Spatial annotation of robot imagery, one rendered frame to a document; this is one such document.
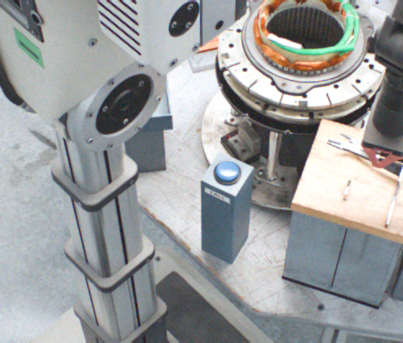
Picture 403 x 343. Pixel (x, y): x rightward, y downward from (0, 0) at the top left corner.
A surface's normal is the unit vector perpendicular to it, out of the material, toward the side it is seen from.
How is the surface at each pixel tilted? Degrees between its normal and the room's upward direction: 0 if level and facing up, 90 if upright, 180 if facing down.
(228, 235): 90
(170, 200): 0
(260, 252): 0
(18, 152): 0
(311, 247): 90
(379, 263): 90
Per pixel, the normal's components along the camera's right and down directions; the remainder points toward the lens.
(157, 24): -0.28, 0.80
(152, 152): 0.13, 0.82
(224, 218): -0.49, 0.73
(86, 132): 0.69, 0.60
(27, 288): 0.00, -0.56
